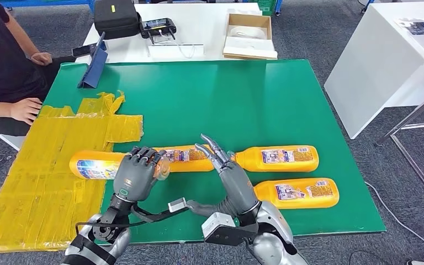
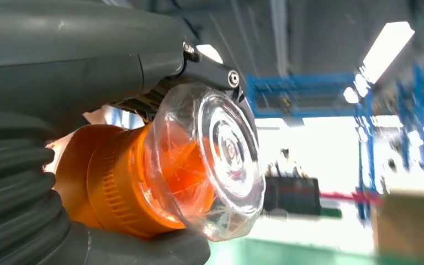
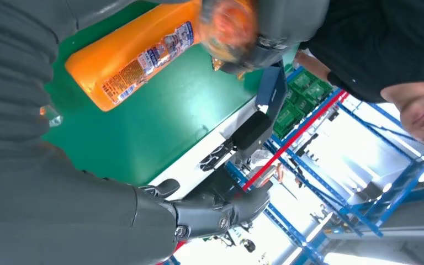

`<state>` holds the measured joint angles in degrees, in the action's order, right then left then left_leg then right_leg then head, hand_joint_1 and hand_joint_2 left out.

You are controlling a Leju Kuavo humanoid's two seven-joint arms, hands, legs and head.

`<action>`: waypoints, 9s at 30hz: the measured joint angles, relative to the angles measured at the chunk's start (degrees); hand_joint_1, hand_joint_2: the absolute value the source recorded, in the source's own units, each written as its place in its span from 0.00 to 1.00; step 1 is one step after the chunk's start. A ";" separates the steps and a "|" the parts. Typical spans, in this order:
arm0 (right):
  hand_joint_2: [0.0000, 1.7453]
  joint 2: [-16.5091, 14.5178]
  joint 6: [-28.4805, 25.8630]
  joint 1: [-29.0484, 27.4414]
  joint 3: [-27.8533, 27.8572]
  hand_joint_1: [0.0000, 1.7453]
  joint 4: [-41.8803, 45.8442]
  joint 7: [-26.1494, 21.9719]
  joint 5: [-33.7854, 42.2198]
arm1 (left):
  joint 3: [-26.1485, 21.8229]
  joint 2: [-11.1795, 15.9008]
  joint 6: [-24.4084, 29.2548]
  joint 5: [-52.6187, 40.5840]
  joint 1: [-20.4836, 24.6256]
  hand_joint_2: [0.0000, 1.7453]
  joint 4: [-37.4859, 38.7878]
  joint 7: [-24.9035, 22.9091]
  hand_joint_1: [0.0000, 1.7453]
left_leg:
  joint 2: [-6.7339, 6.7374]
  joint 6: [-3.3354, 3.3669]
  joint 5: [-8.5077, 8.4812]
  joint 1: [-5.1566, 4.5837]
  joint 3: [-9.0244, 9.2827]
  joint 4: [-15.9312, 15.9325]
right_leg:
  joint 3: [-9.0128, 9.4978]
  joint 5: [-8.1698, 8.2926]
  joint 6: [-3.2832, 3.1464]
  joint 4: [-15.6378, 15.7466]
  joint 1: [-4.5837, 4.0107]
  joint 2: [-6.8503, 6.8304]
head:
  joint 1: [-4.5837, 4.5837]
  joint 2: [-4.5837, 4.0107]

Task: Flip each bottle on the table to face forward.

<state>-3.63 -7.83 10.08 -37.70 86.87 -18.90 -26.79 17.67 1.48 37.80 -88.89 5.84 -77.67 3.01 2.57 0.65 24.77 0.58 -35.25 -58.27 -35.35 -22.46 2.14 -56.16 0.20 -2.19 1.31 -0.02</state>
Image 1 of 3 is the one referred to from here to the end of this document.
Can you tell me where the person's right hand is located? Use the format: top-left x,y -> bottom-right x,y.
9,97 -> 44,126

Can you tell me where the white desk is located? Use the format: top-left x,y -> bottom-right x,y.
323,1 -> 424,140

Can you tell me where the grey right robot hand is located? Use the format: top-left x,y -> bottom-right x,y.
186,133 -> 261,219

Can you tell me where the tablet in blue case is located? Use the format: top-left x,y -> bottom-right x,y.
77,31 -> 109,89

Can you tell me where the white table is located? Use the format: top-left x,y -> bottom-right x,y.
75,3 -> 266,63

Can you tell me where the black carry case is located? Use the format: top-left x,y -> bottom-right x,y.
93,0 -> 141,40

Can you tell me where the person's left hand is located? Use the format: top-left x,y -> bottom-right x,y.
30,51 -> 54,67

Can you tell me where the clear acrylic stand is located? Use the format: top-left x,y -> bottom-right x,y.
147,44 -> 205,59

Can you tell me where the metal desk frame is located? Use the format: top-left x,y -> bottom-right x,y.
374,82 -> 424,214

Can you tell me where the green plastic crate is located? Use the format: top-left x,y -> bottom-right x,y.
257,0 -> 278,16

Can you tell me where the cardboard box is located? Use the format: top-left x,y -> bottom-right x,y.
222,13 -> 279,61

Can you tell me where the orange detergent bottle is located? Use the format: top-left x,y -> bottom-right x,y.
227,145 -> 320,173
153,145 -> 216,173
68,149 -> 171,181
253,177 -> 340,210

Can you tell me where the white foam sheet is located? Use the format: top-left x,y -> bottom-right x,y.
224,35 -> 279,59

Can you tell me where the grey floor cable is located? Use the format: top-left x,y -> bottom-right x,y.
363,182 -> 424,246

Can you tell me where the person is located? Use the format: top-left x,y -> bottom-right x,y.
0,0 -> 76,137

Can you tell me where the yellow taped plastic sheet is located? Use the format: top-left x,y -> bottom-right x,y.
0,91 -> 144,255

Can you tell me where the white charging cable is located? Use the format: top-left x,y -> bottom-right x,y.
158,31 -> 197,59

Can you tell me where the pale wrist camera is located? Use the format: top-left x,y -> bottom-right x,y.
202,212 -> 260,246
131,197 -> 191,224

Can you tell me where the black smartphone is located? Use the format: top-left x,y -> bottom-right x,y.
72,43 -> 99,58

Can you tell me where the white round pouch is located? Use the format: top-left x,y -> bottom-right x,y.
228,25 -> 268,40

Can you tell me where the green table mat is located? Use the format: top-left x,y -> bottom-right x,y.
44,59 -> 387,245

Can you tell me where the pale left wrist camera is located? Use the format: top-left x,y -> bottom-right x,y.
131,197 -> 191,224

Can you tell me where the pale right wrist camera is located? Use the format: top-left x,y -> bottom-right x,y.
202,212 -> 260,246

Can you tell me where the printed leaflet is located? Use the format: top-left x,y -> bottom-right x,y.
394,17 -> 424,51

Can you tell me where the black remote controller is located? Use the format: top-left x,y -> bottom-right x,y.
140,17 -> 178,45

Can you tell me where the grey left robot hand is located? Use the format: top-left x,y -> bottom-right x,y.
112,146 -> 167,203

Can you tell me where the white seat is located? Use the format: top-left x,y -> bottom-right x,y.
0,131 -> 26,151

